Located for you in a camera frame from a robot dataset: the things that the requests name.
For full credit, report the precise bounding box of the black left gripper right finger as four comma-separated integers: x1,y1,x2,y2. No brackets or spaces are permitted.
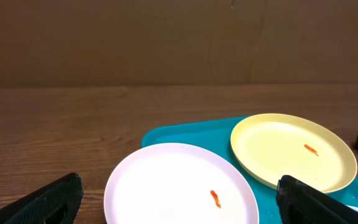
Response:
276,175,358,224

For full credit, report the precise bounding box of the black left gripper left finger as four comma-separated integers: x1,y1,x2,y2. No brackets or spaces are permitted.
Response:
0,172,84,224

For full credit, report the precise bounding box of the pink plate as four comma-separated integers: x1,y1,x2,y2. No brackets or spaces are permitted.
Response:
104,143,259,224

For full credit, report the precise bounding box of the yellow plate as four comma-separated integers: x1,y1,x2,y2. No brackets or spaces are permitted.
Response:
230,113,358,194

